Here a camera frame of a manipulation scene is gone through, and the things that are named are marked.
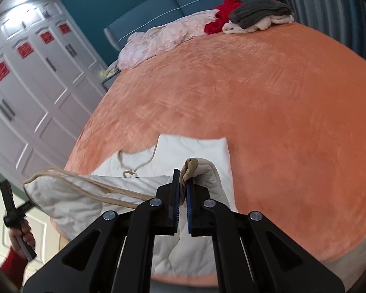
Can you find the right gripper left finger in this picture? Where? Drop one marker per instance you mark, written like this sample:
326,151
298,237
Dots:
114,253

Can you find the bedside table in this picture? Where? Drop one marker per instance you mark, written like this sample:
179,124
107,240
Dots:
106,83

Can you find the cream quilted garment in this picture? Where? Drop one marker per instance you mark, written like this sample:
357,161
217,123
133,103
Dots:
123,181

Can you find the yellow white cloth on nightstand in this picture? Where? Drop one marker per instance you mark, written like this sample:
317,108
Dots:
110,71

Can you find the grey blue curtain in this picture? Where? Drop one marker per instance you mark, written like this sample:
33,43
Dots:
343,20

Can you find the pink floral quilt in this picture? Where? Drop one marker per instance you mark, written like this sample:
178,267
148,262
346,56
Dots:
141,46

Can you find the red garment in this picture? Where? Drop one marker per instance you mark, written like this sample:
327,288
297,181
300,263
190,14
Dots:
222,16

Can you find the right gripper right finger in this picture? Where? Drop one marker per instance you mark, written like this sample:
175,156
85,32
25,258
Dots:
252,254

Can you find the orange plush bedspread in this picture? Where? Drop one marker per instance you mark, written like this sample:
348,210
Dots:
291,103

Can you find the white panelled wardrobe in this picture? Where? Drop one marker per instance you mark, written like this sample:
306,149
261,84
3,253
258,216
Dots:
50,85

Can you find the person's left hand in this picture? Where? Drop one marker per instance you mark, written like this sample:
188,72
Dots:
26,234

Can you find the red sleeved forearm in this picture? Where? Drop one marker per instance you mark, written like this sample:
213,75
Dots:
14,268

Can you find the cream white garment pile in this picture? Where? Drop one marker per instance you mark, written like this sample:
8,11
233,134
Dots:
262,25

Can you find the blue upholstered headboard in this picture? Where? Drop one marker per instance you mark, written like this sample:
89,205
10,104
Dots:
153,13

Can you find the dark grey knit sweater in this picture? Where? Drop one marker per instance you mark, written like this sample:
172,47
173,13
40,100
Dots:
253,11

